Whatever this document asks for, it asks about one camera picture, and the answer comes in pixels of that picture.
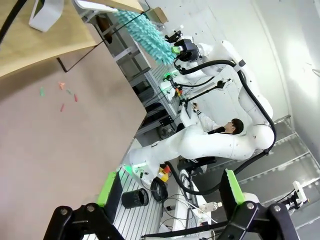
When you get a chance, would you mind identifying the white box-shaped object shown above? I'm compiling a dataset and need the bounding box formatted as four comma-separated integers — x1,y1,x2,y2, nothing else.
28,0,64,33

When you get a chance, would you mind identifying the brown cardboard box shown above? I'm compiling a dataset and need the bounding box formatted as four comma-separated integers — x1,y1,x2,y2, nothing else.
146,6,169,25

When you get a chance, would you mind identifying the seated person in white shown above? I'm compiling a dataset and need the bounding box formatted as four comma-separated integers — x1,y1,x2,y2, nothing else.
176,102,245,176

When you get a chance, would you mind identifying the white camera on stand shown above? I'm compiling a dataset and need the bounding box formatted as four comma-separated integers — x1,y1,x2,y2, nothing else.
291,179,311,208

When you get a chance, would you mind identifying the grey laptop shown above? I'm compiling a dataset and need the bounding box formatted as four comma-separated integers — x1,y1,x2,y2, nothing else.
183,101,193,120

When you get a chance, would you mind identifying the teal microfiber duster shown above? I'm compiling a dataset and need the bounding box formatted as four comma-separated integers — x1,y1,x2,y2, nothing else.
113,8,176,67

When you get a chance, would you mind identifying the black mesh cup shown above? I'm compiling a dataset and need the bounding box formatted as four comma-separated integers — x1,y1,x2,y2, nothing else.
121,188,150,209

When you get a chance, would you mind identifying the white flat panel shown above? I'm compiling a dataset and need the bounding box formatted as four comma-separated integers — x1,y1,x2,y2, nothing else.
74,0,120,13

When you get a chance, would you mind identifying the clear plastic bottle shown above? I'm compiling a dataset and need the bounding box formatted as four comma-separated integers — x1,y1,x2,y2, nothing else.
199,201,223,212

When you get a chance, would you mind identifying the coiled black cable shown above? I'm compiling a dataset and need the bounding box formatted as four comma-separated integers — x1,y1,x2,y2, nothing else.
149,178,169,202

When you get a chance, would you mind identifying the aluminium table frame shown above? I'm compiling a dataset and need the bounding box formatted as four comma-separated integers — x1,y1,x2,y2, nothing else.
94,12,181,141

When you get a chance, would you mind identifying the yellow emergency stop button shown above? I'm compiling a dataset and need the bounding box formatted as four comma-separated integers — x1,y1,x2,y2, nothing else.
156,166,172,182

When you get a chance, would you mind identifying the thick black arm hose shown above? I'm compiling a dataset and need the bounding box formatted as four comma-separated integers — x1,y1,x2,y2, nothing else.
166,58,278,196

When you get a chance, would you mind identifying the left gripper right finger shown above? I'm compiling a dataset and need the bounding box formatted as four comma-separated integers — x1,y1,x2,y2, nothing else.
218,169,301,240

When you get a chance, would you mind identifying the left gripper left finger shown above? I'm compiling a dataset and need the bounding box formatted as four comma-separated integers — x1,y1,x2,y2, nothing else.
44,171,124,240

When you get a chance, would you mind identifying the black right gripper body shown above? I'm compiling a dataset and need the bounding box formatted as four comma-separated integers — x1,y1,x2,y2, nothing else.
176,38,201,62

